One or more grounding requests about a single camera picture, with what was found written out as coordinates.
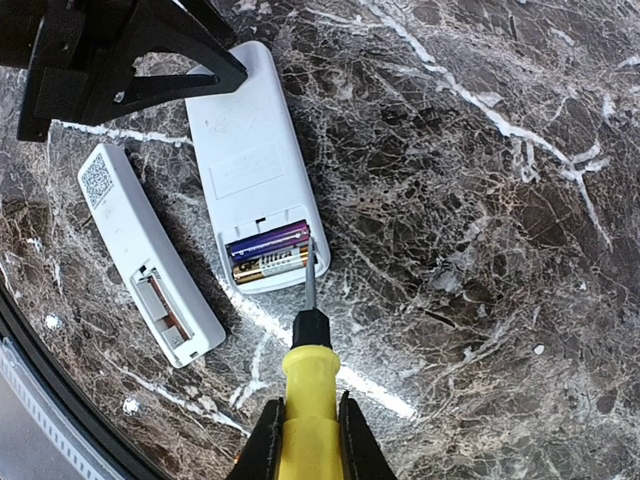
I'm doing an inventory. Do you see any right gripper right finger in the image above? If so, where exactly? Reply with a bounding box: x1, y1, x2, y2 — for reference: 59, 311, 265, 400
339, 392, 397, 480

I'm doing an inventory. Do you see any purple AAA battery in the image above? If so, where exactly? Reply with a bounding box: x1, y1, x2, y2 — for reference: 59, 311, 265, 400
227, 220, 310, 263

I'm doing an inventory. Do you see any white slim remote control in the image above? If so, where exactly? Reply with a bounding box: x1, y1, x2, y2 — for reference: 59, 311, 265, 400
77, 143, 226, 368

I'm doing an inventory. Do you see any grey remote control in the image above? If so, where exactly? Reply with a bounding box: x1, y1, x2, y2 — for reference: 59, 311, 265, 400
186, 41, 331, 294

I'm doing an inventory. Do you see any yellow handled screwdriver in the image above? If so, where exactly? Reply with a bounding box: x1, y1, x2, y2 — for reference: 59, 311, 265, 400
278, 241, 343, 480

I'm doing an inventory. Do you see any gold ultra AAA battery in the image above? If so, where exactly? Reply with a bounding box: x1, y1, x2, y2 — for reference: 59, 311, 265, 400
232, 245, 309, 285

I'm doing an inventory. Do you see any white slotted cable duct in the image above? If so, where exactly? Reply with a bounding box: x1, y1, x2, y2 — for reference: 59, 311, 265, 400
1, 340, 122, 480

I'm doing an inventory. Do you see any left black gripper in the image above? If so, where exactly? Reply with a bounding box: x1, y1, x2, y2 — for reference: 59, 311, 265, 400
16, 1, 248, 142

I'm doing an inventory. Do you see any black front rail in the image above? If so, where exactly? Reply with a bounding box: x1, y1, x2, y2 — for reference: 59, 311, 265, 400
1, 287, 168, 479

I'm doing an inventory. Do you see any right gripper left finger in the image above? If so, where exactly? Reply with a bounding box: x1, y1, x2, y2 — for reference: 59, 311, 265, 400
232, 398, 285, 480

